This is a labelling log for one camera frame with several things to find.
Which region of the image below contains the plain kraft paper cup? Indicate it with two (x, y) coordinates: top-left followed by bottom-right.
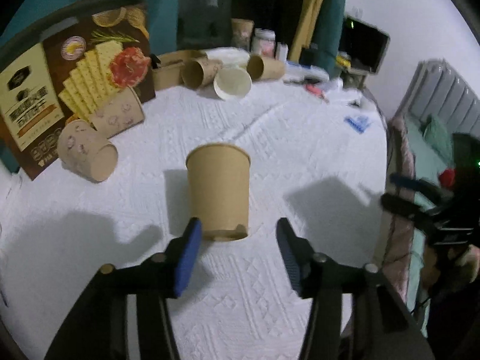
(185, 143), (251, 242)

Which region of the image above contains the floral cup lying front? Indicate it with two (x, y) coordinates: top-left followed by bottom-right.
(57, 119), (118, 183)

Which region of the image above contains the floral cup lying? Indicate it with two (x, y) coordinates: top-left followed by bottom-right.
(89, 87), (145, 138)
(57, 119), (118, 183)

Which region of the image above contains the kraft cup lying right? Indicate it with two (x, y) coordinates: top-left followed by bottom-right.
(247, 55), (286, 81)

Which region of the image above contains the white paper cup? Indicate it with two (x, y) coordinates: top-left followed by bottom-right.
(213, 67), (252, 101)

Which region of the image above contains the floral cup lying back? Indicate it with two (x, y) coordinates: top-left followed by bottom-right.
(89, 87), (145, 138)

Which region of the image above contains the upright kraft cup background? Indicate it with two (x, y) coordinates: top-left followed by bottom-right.
(231, 19), (255, 51)

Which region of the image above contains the kraft cup by cardboard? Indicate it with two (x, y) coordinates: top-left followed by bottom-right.
(181, 57), (223, 89)

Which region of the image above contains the blue white packet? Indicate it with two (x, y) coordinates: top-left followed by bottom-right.
(344, 115), (372, 134)

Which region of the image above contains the pink small object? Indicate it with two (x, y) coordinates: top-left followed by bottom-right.
(305, 84), (329, 103)

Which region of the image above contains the black monitor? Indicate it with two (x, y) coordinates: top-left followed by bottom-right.
(338, 16), (391, 74)

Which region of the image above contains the white charger adapter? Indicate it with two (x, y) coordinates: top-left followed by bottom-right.
(276, 43), (289, 62)

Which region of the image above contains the white-lidded jar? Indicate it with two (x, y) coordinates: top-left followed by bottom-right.
(250, 28), (276, 58)

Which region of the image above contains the stack of white paper plates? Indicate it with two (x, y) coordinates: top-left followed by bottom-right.
(203, 47), (251, 68)

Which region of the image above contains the small cardboard box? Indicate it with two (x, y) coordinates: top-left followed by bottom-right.
(150, 49), (207, 91)

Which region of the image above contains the cracker box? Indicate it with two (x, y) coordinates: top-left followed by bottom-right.
(1, 3), (155, 179)

